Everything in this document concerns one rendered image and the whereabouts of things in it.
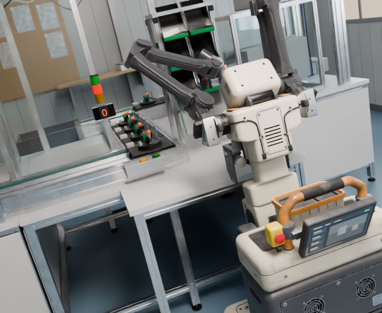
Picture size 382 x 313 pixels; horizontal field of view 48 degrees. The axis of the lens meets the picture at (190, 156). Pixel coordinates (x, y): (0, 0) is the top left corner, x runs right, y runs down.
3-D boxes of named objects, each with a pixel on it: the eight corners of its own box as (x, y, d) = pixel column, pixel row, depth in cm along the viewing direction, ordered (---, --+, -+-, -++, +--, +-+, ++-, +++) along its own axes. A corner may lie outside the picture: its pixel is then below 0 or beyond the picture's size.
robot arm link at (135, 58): (115, 64, 185) (122, 45, 178) (131, 54, 195) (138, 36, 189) (200, 124, 181) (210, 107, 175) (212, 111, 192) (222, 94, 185)
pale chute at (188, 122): (209, 130, 243) (209, 126, 239) (186, 135, 242) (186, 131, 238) (197, 90, 255) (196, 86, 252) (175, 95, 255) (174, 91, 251)
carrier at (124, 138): (164, 138, 262) (159, 118, 258) (126, 149, 256) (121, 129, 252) (156, 130, 284) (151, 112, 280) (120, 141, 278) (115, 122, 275)
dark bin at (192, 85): (200, 95, 238) (199, 84, 233) (177, 100, 238) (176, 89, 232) (190, 69, 259) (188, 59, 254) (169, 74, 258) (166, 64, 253)
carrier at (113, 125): (148, 124, 307) (143, 107, 303) (115, 133, 301) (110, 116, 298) (141, 119, 329) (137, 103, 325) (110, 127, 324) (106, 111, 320)
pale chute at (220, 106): (233, 123, 246) (233, 118, 242) (211, 128, 245) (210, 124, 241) (220, 84, 259) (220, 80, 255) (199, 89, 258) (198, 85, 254)
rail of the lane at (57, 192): (191, 162, 236) (186, 143, 233) (25, 213, 216) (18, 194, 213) (188, 159, 241) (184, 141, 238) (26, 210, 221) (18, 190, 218)
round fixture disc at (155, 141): (164, 144, 241) (163, 141, 240) (140, 151, 238) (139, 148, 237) (158, 139, 254) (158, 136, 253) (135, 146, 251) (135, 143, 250)
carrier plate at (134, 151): (176, 147, 238) (175, 143, 237) (134, 159, 233) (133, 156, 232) (165, 138, 260) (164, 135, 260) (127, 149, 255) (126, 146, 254)
